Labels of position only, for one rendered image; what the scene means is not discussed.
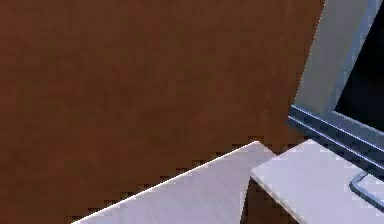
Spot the white table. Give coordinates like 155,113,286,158
70,139,384,224

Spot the grey television set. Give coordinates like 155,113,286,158
287,0,384,213

